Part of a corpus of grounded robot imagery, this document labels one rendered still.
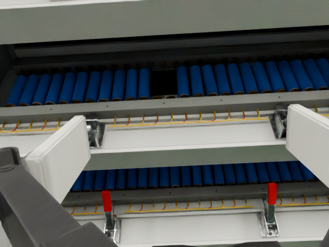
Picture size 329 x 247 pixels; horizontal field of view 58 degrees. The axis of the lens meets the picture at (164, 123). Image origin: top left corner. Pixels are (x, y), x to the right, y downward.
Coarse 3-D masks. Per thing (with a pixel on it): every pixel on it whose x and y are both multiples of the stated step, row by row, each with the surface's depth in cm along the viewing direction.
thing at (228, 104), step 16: (224, 96) 43; (240, 96) 43; (256, 96) 43; (272, 96) 42; (288, 96) 42; (304, 96) 42; (320, 96) 42; (0, 112) 43; (16, 112) 43; (32, 112) 43; (48, 112) 43; (64, 112) 43; (80, 112) 43; (96, 112) 43; (112, 112) 43; (128, 112) 43; (144, 112) 43; (160, 112) 43; (176, 112) 43; (192, 112) 43; (208, 112) 43; (224, 112) 43; (16, 128) 43
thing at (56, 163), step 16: (64, 128) 16; (80, 128) 18; (48, 144) 14; (64, 144) 15; (80, 144) 18; (32, 160) 12; (48, 160) 13; (64, 160) 15; (80, 160) 18; (48, 176) 13; (64, 176) 15; (64, 192) 15
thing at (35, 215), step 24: (0, 168) 12; (24, 168) 12; (0, 192) 10; (24, 192) 10; (48, 192) 10; (24, 216) 9; (48, 216) 9; (24, 240) 8; (48, 240) 7; (72, 240) 7; (96, 240) 7
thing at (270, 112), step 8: (232, 112) 43; (240, 112) 43; (248, 112) 43; (256, 112) 43; (264, 112) 43; (272, 112) 43; (320, 112) 43; (328, 112) 43; (104, 120) 44; (112, 120) 43; (120, 120) 43; (136, 120) 43; (144, 120) 43; (152, 120) 43; (160, 120) 43; (168, 120) 43; (176, 120) 43; (0, 128) 44; (8, 128) 44
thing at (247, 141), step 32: (288, 32) 49; (320, 32) 49; (0, 64) 51; (0, 96) 49; (160, 96) 47; (32, 128) 44; (128, 128) 43; (160, 128) 43; (192, 128) 42; (224, 128) 42; (256, 128) 42; (96, 160) 42; (128, 160) 42; (160, 160) 42; (192, 160) 43; (224, 160) 43; (256, 160) 43; (288, 160) 43
